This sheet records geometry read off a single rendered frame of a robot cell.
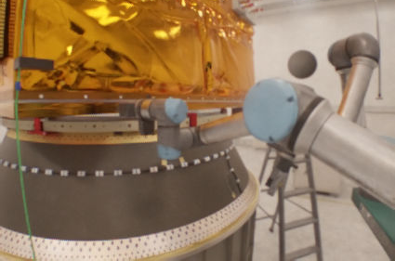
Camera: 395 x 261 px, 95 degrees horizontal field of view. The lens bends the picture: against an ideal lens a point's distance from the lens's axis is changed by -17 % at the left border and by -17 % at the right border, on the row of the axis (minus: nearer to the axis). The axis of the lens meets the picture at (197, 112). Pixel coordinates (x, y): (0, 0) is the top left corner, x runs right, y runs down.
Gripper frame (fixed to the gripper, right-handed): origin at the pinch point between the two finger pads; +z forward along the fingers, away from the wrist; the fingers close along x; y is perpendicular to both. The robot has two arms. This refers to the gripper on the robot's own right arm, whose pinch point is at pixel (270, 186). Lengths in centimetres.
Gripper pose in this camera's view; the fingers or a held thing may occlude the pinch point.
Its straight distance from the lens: 93.1
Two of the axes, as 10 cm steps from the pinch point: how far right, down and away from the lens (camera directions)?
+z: -4.2, 9.1, 0.3
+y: 8.8, 4.1, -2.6
